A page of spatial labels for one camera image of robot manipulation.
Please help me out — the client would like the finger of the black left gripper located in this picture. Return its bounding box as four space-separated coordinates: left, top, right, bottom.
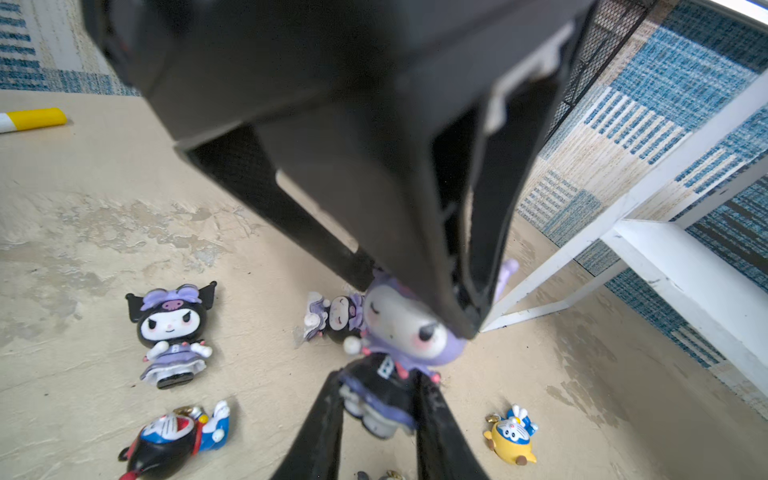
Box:
258 23 579 339

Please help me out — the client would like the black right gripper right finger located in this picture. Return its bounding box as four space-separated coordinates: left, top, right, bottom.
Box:
414 372 489 480

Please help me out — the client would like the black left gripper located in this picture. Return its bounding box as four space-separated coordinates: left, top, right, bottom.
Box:
81 1 595 290

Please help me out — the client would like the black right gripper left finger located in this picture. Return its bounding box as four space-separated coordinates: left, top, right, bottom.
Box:
271 370 344 480

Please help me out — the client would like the striped purple Kuromi figure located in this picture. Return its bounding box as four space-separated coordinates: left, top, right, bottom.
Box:
300 292 364 344

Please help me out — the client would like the small white purple figure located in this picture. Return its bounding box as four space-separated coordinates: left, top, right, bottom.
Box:
355 470 406 480

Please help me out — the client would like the yellow Doraemon figure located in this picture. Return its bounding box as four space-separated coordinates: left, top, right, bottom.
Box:
483 404 539 466

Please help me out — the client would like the yellow white marker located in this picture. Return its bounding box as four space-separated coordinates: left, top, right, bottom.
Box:
0 108 68 134

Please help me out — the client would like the black wire mesh shelf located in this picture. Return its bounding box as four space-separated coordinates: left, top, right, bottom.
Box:
545 0 657 141

